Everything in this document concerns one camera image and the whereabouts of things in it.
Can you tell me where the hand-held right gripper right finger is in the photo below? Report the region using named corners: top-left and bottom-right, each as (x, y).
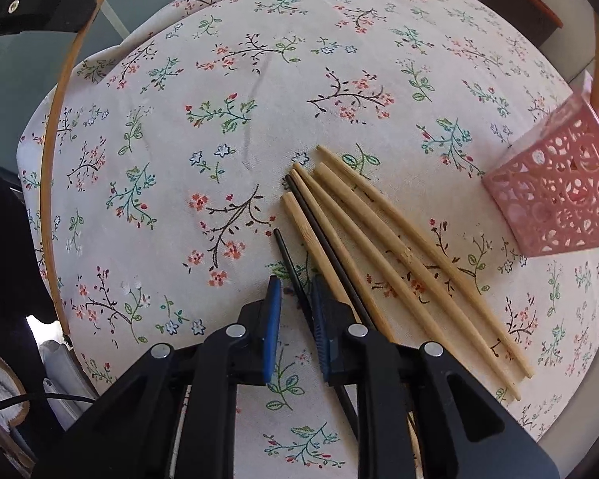
top-left (311, 274), bottom-right (562, 479)

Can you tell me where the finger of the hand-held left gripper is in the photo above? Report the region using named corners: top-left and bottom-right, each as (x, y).
top-left (0, 0), bottom-right (97, 38)

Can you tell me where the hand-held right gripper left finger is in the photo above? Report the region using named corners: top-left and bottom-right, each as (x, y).
top-left (35, 275), bottom-right (283, 479)

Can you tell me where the black chopstick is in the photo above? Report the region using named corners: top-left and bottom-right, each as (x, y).
top-left (285, 174), bottom-right (377, 333)
top-left (274, 228), bottom-right (360, 427)

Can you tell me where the wooden chopstick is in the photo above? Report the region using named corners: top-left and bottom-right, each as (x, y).
top-left (292, 162), bottom-right (397, 344)
top-left (316, 145), bottom-right (536, 379)
top-left (281, 194), bottom-right (356, 307)
top-left (312, 162), bottom-right (523, 403)

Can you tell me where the pink perforated plastic basket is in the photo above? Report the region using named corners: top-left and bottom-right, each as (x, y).
top-left (480, 71), bottom-right (599, 259)

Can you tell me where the white bag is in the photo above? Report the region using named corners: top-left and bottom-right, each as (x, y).
top-left (37, 338), bottom-right (98, 422)

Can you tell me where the black jacket fleece lining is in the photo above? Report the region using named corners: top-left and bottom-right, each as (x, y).
top-left (0, 152), bottom-right (58, 465)

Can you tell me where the floral tablecloth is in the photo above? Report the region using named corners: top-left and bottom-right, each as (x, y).
top-left (17, 0), bottom-right (599, 479)

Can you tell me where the brown trash can orange bag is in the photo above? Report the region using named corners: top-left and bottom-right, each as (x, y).
top-left (488, 0), bottom-right (565, 47)

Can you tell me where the black cable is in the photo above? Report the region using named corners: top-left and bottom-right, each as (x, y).
top-left (0, 392), bottom-right (97, 412)

